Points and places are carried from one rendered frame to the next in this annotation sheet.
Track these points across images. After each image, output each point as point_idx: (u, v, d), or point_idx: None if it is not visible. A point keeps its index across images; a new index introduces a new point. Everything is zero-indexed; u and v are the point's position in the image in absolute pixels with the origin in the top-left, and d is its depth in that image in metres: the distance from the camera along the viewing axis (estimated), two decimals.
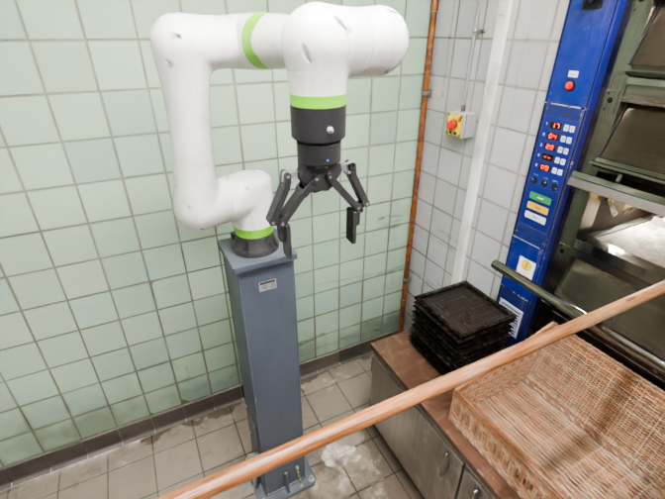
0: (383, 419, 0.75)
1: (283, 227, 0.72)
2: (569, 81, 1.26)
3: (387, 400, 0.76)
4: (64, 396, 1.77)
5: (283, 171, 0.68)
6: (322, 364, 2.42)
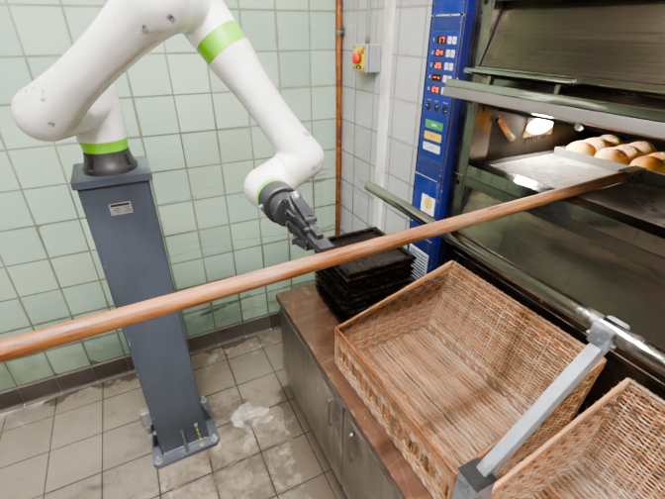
0: (138, 321, 0.60)
1: (311, 242, 0.81)
2: None
3: (147, 300, 0.61)
4: None
5: None
6: (250, 329, 2.32)
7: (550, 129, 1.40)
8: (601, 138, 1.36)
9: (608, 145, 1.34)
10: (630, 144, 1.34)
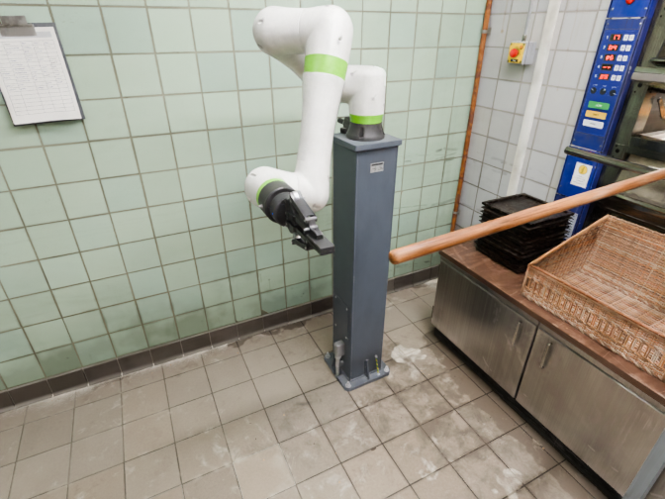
0: (545, 216, 0.94)
1: (311, 242, 0.81)
2: None
3: (545, 203, 0.95)
4: (170, 294, 2.02)
5: None
6: None
7: None
8: None
9: None
10: None
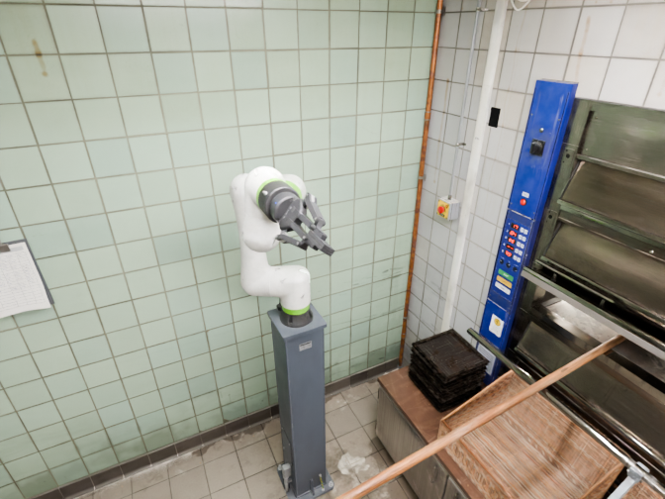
0: (404, 471, 1.18)
1: (308, 239, 0.80)
2: (522, 199, 1.75)
3: (406, 458, 1.20)
4: (138, 419, 2.26)
5: (279, 241, 0.89)
6: (335, 387, 2.91)
7: None
8: None
9: None
10: None
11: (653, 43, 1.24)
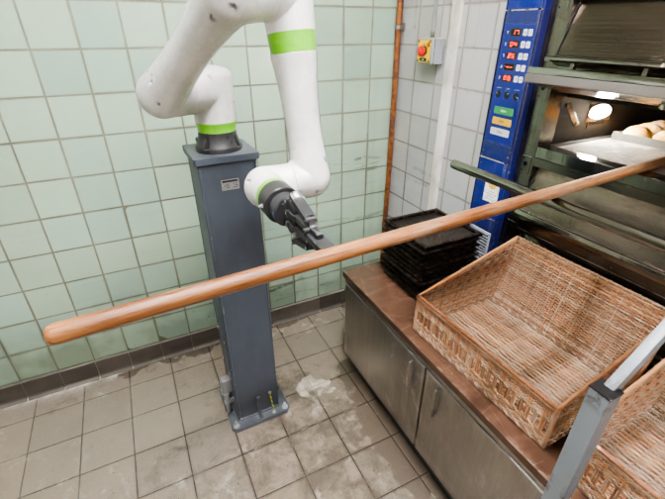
0: (333, 262, 0.72)
1: (311, 242, 0.81)
2: None
3: (337, 245, 0.73)
4: (40, 322, 1.79)
5: None
6: (302, 310, 2.44)
7: (609, 115, 1.52)
8: (655, 123, 1.48)
9: (662, 129, 1.47)
10: None
11: None
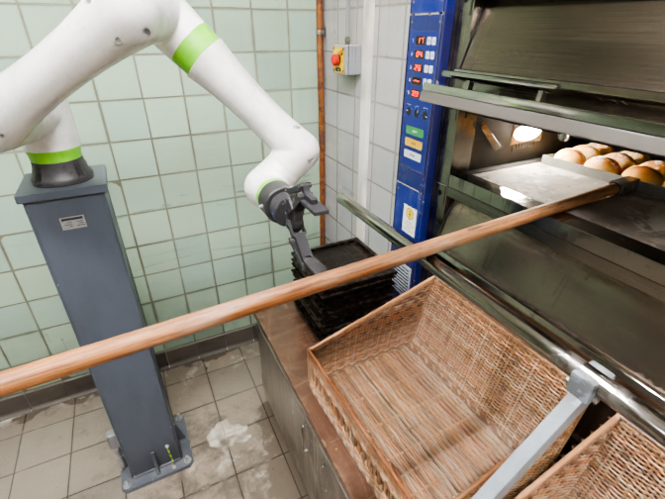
0: (40, 383, 0.50)
1: (307, 263, 0.86)
2: None
3: (53, 355, 0.51)
4: None
5: None
6: (233, 341, 2.23)
7: (539, 136, 1.31)
8: (591, 146, 1.27)
9: (598, 152, 1.26)
10: (622, 151, 1.26)
11: None
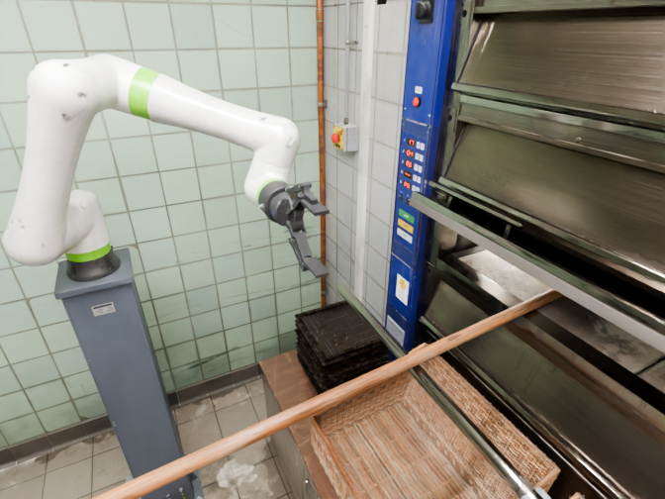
0: None
1: (307, 263, 0.86)
2: (415, 97, 1.22)
3: (115, 489, 0.65)
4: None
5: None
6: (238, 378, 2.38)
7: None
8: None
9: None
10: None
11: None
